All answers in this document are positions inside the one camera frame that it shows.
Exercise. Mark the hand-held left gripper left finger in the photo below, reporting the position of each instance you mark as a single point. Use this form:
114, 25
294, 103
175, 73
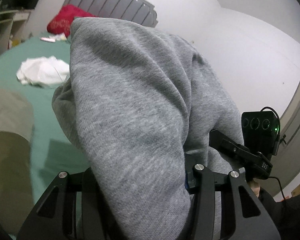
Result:
83, 178

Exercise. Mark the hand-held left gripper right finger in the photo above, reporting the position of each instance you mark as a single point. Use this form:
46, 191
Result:
202, 180

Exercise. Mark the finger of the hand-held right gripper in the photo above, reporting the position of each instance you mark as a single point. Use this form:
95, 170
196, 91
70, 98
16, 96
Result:
215, 140

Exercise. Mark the grey hoodie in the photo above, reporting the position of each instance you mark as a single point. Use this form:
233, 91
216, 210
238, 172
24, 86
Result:
140, 105

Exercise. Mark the person's right forearm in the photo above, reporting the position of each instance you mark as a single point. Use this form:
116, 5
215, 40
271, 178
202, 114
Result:
290, 217

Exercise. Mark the person's right hand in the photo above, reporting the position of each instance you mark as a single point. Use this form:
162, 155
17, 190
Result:
255, 188

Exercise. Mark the grey door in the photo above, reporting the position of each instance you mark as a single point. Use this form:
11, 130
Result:
297, 120

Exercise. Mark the olive and khaki folded jacket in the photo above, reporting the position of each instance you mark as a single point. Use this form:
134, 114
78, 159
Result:
7, 130

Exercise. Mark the white cloth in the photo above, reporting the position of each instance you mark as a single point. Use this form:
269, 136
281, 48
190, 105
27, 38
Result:
42, 70

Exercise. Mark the pale crumpled cloth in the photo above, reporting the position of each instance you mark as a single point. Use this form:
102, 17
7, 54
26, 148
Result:
60, 37

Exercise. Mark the green bed sheet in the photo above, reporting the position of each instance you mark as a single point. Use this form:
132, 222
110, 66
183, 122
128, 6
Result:
15, 52

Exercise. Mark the white smartphone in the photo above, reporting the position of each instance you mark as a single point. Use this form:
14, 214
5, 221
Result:
47, 39

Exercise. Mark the red pillow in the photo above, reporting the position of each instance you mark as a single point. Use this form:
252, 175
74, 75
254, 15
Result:
65, 20

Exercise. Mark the grey padded headboard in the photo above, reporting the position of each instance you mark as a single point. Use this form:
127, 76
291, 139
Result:
115, 0

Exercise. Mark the beige desk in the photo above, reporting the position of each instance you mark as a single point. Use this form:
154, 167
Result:
17, 16

